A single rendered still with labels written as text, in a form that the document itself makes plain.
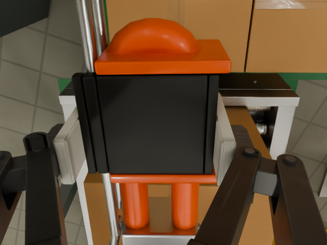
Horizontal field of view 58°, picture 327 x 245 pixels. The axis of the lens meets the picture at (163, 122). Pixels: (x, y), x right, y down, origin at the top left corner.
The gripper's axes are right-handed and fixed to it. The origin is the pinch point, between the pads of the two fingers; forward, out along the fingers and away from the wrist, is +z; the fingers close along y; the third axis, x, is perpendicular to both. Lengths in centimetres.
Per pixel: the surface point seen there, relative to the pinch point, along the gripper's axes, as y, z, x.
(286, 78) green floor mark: 57, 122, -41
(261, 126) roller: 30, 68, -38
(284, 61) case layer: 34, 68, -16
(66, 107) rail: -31, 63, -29
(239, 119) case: 20, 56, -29
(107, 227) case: -13, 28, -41
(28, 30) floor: -67, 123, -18
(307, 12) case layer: 37, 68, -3
